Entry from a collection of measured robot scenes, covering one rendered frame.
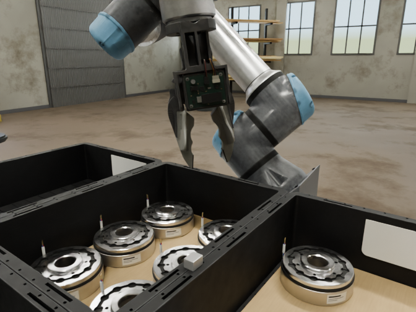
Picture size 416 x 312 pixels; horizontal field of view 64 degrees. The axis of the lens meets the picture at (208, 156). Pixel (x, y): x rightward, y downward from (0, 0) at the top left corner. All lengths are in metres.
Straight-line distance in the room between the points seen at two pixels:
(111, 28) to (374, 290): 0.56
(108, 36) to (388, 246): 0.54
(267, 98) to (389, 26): 9.66
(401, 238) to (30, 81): 8.40
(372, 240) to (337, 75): 10.03
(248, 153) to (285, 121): 0.11
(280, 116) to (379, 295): 0.43
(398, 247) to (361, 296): 0.09
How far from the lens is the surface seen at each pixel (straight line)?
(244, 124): 0.81
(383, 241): 0.58
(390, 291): 0.58
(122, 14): 0.58
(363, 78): 10.45
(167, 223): 0.63
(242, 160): 0.80
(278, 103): 0.81
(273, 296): 0.52
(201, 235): 0.59
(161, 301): 0.35
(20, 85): 8.55
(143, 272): 0.57
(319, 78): 10.65
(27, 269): 0.44
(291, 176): 0.79
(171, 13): 0.48
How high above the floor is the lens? 1.15
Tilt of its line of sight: 16 degrees down
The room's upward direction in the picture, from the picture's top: straight up
